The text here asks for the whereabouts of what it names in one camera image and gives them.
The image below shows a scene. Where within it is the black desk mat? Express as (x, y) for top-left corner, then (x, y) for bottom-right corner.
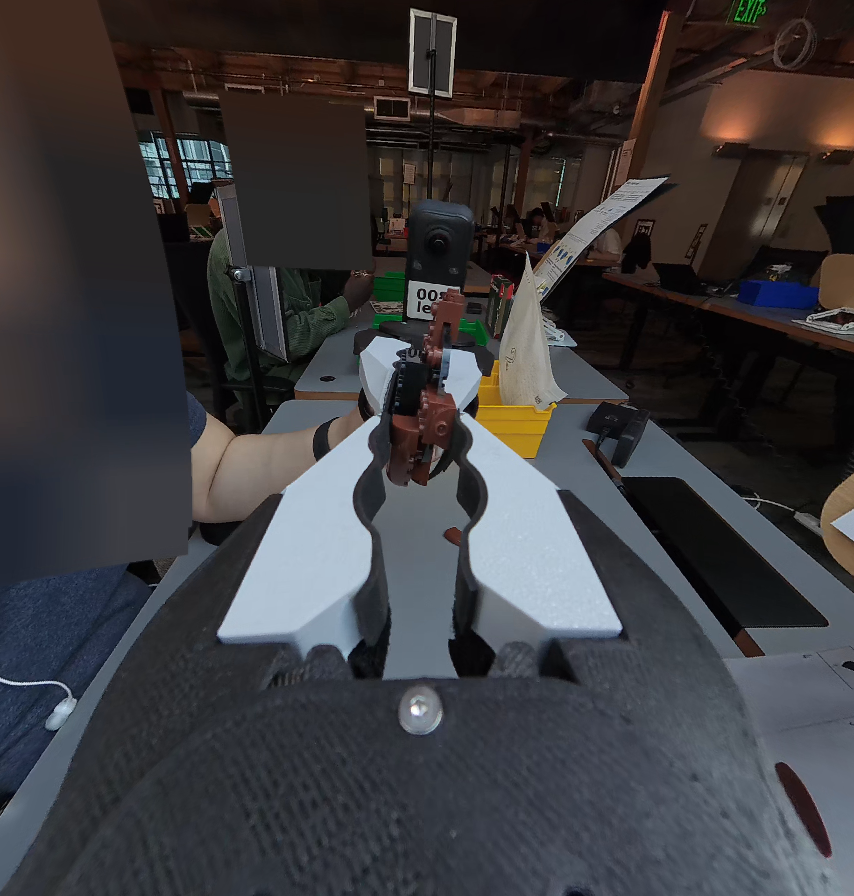
(621, 476), (830, 630)

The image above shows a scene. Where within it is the brown brick model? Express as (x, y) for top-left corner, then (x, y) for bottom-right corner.
(383, 287), (471, 489)

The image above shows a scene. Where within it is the green plastic bin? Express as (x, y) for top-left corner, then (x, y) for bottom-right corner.
(371, 272), (408, 330)

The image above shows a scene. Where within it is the yellow plastic bin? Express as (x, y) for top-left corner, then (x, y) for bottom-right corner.
(477, 360), (557, 459)

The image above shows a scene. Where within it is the grey panel on stand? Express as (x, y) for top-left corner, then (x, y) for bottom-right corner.
(213, 178), (291, 435)

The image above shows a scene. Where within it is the wooden poster board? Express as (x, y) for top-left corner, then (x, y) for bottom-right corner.
(819, 455), (854, 597)

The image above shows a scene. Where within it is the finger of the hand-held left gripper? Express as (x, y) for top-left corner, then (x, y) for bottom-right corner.
(359, 336), (408, 421)
(441, 350), (485, 417)

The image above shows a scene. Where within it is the black power adapter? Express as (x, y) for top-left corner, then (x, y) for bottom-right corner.
(585, 400), (652, 469)

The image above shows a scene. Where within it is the white cable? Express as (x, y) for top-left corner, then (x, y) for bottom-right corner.
(0, 658), (79, 732)

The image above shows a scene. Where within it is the tan paper bag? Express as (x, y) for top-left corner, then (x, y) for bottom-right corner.
(498, 251), (569, 410)

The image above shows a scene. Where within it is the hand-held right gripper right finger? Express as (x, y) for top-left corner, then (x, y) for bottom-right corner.
(455, 413), (624, 652)

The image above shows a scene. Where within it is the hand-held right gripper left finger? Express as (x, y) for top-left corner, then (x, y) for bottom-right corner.
(217, 413), (394, 662)

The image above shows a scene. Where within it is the white panel on pole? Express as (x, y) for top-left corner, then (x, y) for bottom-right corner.
(407, 8), (459, 97)

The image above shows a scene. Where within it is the grey desk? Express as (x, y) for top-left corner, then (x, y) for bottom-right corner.
(0, 399), (854, 896)

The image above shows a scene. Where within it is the person's left forearm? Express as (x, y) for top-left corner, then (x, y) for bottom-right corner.
(191, 413), (372, 525)

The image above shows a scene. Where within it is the blue plastic bin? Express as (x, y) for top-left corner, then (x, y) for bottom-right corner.
(737, 279), (820, 310)

